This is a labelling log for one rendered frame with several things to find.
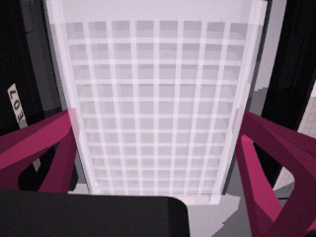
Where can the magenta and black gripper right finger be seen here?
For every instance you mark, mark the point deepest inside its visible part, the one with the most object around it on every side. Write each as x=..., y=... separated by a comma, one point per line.
x=296, y=152

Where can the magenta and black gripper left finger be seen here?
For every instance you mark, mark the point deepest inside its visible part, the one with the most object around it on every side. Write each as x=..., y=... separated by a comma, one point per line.
x=22, y=147

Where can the black deep-well block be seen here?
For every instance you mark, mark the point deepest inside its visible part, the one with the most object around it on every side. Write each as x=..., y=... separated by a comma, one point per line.
x=20, y=103

